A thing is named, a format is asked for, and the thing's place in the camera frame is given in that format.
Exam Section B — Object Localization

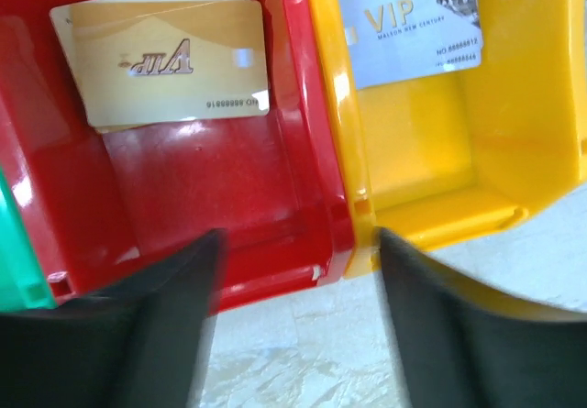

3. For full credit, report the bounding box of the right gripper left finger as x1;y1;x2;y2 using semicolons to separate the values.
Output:
1;229;227;407

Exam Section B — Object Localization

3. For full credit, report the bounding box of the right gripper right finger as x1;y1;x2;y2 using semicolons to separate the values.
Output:
378;228;586;407

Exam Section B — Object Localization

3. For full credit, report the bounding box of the card in yellow bin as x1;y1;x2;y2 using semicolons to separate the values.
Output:
338;0;483;89

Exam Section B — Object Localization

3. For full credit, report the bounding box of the green plastic bin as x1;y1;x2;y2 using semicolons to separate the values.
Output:
1;174;56;313

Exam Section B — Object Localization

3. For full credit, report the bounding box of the red plastic bin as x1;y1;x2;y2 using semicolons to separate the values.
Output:
1;0;355;309

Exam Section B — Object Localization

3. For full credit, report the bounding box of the yellow plastic bin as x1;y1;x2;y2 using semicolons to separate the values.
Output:
309;0;586;278

